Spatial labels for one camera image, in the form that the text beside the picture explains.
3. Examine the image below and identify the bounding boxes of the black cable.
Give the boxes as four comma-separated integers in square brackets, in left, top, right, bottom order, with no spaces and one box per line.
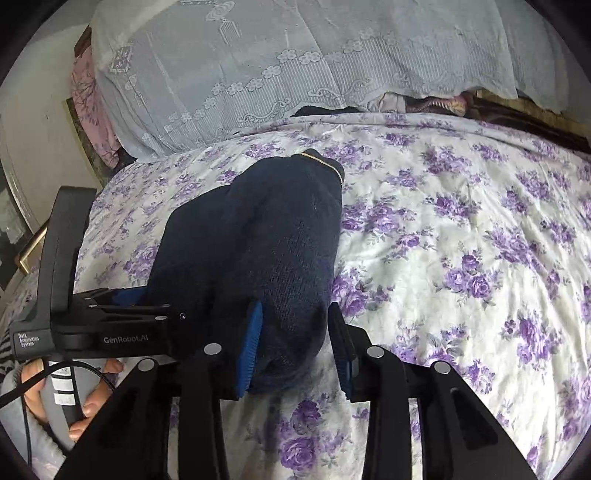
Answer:
[0,360,118,462]

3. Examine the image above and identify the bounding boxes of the person's left hand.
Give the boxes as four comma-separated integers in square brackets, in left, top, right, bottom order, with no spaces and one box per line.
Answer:
[21,359,124,440]

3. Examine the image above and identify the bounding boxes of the navy knitted cardigan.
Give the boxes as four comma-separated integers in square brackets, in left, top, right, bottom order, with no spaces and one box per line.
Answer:
[147,148,345,396]

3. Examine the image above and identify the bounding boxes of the pink striped cloth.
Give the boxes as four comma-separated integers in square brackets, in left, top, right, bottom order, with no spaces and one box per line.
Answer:
[379,91,468,116]

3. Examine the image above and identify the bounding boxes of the pink floral cloth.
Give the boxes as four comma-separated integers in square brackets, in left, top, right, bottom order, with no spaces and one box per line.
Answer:
[69,50,124,169]

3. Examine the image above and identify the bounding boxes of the person's left forearm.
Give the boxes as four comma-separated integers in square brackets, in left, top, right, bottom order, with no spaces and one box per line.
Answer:
[0,364,66,474]

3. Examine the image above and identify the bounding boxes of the white lace cover cloth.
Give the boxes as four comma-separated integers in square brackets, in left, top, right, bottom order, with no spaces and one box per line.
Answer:
[90,0,570,163]

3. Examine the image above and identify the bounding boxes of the black cloth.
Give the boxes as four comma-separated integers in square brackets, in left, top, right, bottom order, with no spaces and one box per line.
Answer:
[293,104,370,117]

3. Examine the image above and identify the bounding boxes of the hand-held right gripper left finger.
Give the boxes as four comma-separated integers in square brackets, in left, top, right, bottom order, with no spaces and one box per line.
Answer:
[54,300,265,480]

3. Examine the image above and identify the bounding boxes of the purple floral bed sheet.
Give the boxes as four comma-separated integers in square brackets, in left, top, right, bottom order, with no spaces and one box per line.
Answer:
[9,112,591,480]

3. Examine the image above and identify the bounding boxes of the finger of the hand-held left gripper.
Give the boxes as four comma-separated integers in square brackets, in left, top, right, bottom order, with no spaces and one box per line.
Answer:
[74,286,154,308]
[85,302,188,325]

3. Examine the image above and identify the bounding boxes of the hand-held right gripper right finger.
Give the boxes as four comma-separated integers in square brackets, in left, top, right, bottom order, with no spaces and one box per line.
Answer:
[327,305,539,480]

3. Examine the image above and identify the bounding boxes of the dark wooden bed frame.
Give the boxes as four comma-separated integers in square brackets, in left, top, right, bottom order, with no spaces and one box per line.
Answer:
[466,89,591,154]

